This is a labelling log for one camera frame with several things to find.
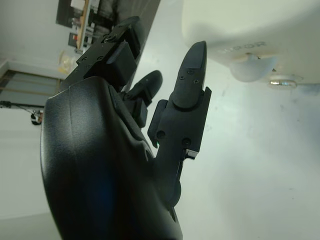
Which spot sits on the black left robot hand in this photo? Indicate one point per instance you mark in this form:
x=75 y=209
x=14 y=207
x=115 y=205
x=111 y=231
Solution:
x=100 y=162

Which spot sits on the white two-slot toaster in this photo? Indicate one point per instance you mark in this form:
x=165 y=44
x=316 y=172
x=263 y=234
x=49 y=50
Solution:
x=250 y=20

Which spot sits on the yellowish plastic bag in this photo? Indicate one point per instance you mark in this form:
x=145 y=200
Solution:
x=65 y=61

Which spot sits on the grey shelf with wooden rails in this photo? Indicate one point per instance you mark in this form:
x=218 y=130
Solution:
x=25 y=83

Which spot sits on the small box with red mark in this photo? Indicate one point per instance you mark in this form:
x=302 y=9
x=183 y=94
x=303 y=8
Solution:
x=73 y=39

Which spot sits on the black panel with wooden frame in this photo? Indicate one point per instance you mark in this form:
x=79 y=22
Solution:
x=65 y=12

